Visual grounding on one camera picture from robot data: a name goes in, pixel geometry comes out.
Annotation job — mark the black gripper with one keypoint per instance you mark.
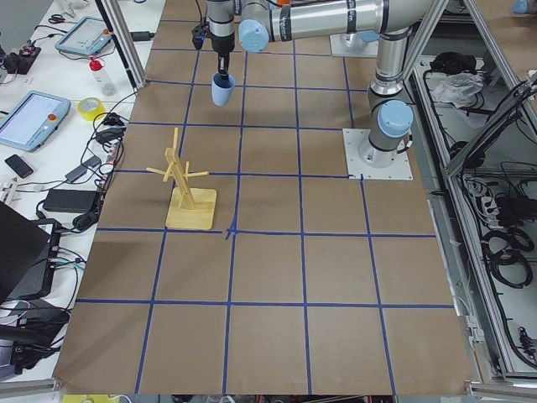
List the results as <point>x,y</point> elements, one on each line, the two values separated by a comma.
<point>221,44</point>

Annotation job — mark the light blue plastic cup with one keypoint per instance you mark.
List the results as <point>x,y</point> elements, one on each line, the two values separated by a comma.
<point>222,88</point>

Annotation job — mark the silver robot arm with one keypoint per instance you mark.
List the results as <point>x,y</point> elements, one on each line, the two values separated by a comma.
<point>310,67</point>
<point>360,38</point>

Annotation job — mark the wooden cup tree stand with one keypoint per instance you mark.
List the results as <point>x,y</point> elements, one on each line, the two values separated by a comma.
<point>189,207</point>

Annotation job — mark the black power adapter brick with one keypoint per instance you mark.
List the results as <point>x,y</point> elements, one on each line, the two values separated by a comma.
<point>141,36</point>

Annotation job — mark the red capped squeeze bottle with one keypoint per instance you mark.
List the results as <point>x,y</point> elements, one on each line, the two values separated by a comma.
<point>103,80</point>

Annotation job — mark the far teach pendant tablet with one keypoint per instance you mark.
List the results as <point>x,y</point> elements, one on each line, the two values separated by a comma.
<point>87,37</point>

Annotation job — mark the teach pendant tablet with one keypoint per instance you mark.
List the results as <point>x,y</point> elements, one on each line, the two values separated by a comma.
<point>87,37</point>
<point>33,120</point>

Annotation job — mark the yellow tape roll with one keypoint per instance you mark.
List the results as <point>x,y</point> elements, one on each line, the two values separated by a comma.
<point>90,108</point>

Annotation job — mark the near teach pendant tablet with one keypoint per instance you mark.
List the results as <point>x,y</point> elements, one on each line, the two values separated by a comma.
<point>33,120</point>

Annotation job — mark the large black power brick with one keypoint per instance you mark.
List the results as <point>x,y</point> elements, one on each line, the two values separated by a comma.
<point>71,201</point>

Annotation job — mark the black smartphone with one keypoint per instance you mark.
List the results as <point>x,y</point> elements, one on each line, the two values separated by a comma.
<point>19,166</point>

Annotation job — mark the white crumpled cloth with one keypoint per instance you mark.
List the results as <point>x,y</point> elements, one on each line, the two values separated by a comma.
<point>459,90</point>

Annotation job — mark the black laptop computer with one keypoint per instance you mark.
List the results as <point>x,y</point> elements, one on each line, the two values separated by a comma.
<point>27,250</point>

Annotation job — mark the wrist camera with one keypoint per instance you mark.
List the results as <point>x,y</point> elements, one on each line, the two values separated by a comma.
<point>200,33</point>

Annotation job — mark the aluminium frame post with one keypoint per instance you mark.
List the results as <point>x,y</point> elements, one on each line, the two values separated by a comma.
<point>113,18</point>

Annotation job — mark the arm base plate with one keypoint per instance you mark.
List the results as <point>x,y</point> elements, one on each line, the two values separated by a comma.
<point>364,51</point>
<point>364,162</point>

